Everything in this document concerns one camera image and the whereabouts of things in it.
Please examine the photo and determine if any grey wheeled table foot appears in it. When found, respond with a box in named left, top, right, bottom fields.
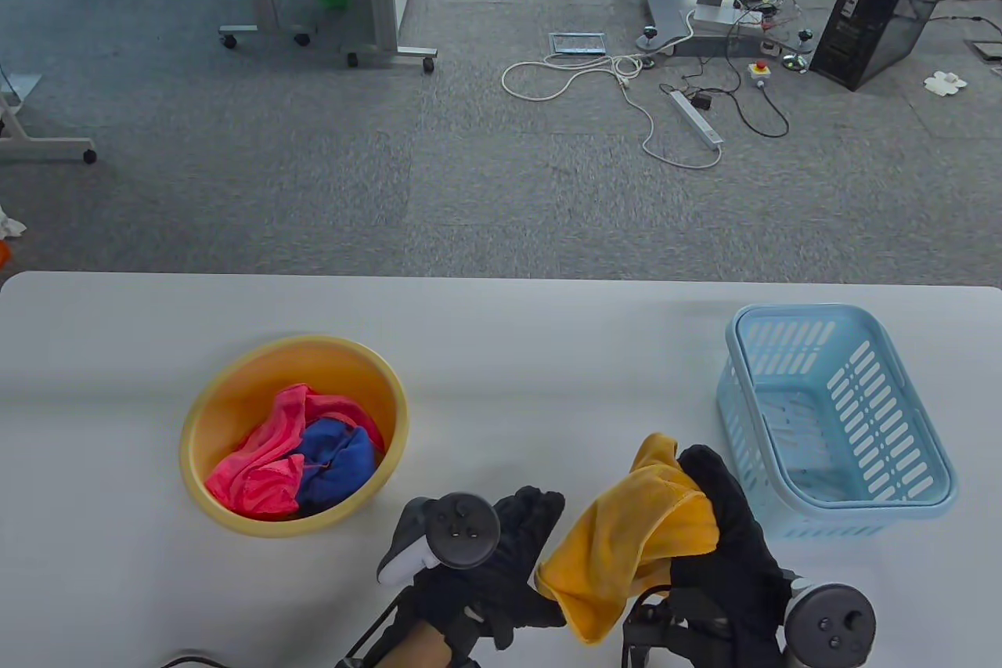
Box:
left=0, top=65, right=99, bottom=164

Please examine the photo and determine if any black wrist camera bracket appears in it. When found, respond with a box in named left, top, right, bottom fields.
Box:
left=622, top=591, right=733, bottom=668
left=446, top=604, right=490, bottom=668

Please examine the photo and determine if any pink square towel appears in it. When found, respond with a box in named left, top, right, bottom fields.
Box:
left=205, top=384, right=386, bottom=520

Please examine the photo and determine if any person's right hand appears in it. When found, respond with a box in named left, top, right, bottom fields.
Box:
left=669, top=445, right=795, bottom=668

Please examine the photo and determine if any yellow plastic basin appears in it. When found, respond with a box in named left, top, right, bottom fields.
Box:
left=178, top=335, right=410, bottom=540

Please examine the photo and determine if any light blue plastic basket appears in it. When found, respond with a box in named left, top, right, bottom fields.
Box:
left=716, top=303, right=959, bottom=540

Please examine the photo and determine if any person's left hand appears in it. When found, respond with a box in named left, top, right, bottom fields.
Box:
left=411, top=486, right=568, bottom=653

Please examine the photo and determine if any blue square towel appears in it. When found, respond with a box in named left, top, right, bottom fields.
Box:
left=294, top=417, right=378, bottom=516

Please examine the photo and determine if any silver floor outlet box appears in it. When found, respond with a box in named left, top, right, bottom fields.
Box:
left=548, top=31, right=607, bottom=58

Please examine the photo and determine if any black computer tower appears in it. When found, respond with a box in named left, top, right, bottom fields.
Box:
left=809, top=0, right=971, bottom=92

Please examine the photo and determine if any person's left forearm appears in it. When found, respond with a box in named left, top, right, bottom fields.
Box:
left=376, top=619, right=455, bottom=668

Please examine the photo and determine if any white power strip with cable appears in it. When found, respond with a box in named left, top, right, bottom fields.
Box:
left=501, top=9, right=725, bottom=170

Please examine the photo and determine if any yellow square towel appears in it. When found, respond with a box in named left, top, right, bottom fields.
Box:
left=535, top=433, right=719, bottom=645

